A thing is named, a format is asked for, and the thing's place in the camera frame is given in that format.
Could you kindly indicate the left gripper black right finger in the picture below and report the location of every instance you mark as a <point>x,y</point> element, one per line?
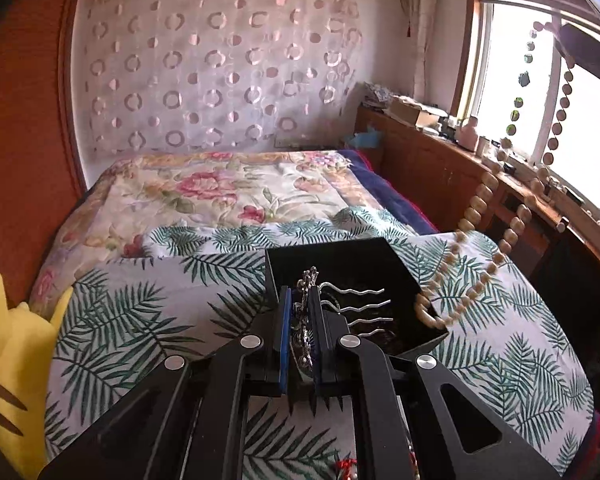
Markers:
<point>414,419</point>

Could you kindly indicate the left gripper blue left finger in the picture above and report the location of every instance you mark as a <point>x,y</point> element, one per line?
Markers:
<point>185,419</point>

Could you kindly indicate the silver hair comb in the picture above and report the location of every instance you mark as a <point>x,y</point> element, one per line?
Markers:
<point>330,309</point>

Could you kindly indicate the black open jewelry box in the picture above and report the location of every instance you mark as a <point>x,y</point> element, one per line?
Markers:
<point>361,264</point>

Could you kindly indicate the window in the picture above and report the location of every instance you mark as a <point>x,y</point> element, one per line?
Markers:
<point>518,84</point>

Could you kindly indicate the palm leaf print cloth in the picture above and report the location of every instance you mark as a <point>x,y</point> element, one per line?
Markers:
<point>191,290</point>

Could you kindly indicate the pink bottle on sill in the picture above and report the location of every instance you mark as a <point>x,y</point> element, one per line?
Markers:
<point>468,137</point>

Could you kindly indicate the cardboard box on cabinet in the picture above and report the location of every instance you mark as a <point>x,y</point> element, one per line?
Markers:
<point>413,113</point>

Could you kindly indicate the wooden side cabinet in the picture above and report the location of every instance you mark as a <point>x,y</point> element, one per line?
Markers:
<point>448,184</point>

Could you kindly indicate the yellow plush toy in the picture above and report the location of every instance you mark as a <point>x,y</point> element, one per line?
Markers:
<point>27,343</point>

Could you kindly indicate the blue blanket edge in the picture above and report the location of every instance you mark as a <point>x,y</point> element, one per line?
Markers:
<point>388,197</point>

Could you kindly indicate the floral bedspread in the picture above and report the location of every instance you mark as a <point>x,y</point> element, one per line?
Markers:
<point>216,189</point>

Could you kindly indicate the blue paper bag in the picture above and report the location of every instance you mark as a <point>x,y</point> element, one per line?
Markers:
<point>364,140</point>

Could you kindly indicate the wooden wardrobe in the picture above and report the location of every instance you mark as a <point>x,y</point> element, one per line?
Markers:
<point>40,181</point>

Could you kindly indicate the circle pattern sheer curtain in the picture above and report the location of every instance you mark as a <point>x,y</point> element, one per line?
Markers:
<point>177,76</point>

